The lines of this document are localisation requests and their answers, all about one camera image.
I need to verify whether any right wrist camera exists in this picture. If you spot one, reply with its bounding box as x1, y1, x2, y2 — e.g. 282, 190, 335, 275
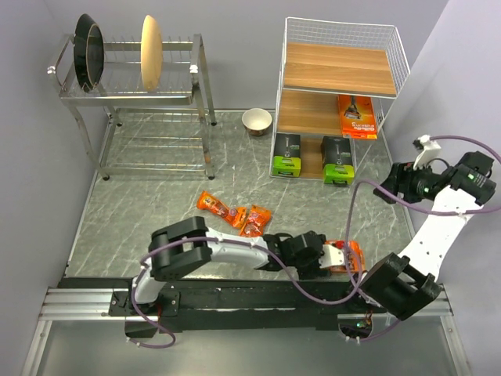
413, 135, 442, 170

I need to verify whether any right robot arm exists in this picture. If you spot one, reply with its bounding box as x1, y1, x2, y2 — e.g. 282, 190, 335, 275
342, 151, 496, 321

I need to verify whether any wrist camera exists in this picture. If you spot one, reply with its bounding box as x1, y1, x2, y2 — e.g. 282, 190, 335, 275
413, 135, 442, 170
319, 243, 346, 273

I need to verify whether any black plate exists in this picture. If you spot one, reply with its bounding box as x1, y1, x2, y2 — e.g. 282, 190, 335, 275
74, 13, 104, 92

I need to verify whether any white brown bowl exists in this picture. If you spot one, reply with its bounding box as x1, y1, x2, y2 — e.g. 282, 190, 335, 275
242, 108, 273, 136

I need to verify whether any orange Gillette Fusion pack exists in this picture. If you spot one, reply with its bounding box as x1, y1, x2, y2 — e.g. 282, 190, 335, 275
338, 95, 378, 139

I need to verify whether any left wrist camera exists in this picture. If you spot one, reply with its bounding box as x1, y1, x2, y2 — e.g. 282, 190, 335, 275
319, 243, 346, 273

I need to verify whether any beige plate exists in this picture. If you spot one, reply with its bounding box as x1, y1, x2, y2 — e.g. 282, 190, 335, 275
140, 15, 163, 92

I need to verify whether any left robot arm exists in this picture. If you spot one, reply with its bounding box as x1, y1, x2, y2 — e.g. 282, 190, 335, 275
127, 216, 332, 315

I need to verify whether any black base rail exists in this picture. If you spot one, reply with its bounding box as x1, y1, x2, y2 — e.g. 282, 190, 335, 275
107, 273, 388, 338

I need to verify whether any orange razor bag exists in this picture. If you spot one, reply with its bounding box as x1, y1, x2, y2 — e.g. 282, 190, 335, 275
196, 190, 247, 230
240, 205, 272, 237

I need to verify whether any orange razor pack back side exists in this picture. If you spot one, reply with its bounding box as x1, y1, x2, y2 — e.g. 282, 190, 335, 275
325, 240, 366, 274

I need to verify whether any steel dish rack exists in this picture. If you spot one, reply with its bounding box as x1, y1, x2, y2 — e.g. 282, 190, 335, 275
47, 34, 217, 181

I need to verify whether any black green razor box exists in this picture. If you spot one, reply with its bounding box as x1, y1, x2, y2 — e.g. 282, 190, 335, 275
271, 133, 301, 178
321, 136, 355, 186

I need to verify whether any white wire wooden shelf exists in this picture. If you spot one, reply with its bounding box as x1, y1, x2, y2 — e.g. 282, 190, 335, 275
272, 16, 410, 179

